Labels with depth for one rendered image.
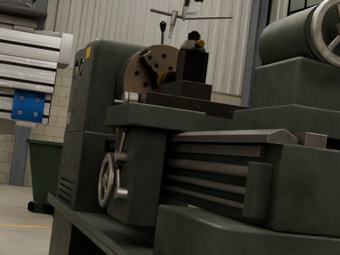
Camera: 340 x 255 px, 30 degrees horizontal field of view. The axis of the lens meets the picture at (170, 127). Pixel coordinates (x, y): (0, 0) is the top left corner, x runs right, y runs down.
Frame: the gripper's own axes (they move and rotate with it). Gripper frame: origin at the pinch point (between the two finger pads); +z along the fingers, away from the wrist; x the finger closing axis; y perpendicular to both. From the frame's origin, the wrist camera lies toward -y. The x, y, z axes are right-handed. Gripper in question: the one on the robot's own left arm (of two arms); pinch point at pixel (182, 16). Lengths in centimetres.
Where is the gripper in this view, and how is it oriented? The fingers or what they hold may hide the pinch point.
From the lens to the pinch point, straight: 260.0
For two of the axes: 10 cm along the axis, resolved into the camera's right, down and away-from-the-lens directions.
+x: -1.1, 0.6, 9.9
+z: -2.0, 9.8, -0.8
